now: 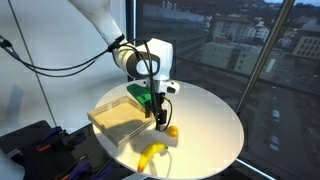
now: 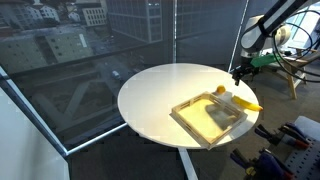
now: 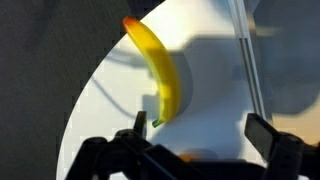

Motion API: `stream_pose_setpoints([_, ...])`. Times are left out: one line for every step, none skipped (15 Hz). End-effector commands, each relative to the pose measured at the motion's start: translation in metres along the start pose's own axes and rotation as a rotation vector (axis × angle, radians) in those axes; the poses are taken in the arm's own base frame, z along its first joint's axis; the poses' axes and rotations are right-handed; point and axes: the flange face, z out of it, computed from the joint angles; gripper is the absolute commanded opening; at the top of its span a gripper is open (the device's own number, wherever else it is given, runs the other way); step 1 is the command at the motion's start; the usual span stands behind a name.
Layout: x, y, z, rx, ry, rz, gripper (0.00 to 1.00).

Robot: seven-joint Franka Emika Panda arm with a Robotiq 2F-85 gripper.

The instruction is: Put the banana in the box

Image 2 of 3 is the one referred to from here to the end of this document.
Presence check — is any wooden stool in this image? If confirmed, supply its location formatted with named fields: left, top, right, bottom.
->
left=266, top=45, right=320, bottom=101

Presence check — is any blue handled bar clamp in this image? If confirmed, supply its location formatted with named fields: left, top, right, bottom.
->
left=229, top=148, right=296, bottom=180
left=254, top=122, right=310, bottom=150

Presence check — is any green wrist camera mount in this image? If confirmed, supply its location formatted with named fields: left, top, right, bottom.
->
left=250, top=53, right=282, bottom=69

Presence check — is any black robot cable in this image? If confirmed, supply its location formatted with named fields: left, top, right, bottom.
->
left=271, top=9, right=320, bottom=84

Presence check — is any white table leg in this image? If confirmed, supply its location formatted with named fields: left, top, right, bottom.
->
left=177, top=147, right=200, bottom=180

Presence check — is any small yellow lemon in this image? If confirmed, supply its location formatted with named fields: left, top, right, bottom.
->
left=215, top=84, right=227, bottom=95

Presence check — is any yellow banana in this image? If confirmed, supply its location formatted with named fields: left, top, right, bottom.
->
left=232, top=95, right=264, bottom=113

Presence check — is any shallow wooden box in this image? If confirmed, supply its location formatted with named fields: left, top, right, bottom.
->
left=170, top=91, right=249, bottom=151

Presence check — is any perforated metal board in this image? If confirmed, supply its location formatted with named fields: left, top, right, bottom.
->
left=284, top=133, right=320, bottom=180

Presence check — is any diagonal metal window pole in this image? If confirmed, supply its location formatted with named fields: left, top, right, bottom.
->
left=227, top=0, right=251, bottom=73

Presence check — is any grey window frame bar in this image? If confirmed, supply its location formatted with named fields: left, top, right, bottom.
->
left=0, top=65, right=128, bottom=158

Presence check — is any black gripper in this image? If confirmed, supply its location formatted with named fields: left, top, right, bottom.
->
left=231, top=64, right=260, bottom=87

